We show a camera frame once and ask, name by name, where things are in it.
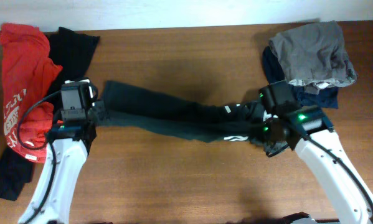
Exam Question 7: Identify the dark green Nike t-shirt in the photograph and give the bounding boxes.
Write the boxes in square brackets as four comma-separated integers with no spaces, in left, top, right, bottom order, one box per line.
[100,81,264,146]

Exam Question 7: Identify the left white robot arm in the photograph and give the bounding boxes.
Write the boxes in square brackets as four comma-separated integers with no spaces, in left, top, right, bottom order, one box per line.
[17,79,102,223]

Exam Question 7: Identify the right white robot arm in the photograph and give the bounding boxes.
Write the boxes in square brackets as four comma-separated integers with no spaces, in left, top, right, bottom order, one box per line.
[259,81,373,223]

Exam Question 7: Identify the folded navy blue t-shirt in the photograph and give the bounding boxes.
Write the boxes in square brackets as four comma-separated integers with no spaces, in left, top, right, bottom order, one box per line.
[262,46,339,109]

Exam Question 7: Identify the black t-shirt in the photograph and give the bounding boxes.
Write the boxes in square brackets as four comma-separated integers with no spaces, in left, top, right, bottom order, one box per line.
[0,27,100,201]

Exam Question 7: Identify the red printed t-shirt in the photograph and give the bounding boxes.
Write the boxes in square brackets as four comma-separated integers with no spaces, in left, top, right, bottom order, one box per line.
[0,23,62,163]

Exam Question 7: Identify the folded grey t-shirt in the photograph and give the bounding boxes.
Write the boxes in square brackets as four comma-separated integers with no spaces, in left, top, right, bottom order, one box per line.
[269,21,357,95]

